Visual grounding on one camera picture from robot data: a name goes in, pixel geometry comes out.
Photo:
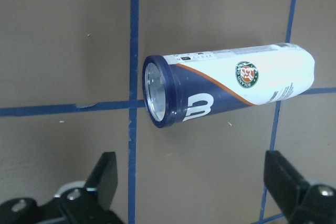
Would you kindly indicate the white blue tennis ball can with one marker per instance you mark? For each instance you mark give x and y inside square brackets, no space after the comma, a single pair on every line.
[182,87]

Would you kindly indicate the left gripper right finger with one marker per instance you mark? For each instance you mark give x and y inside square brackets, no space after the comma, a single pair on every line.
[299,200]

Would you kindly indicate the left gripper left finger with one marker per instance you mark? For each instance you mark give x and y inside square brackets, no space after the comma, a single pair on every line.
[86,201]

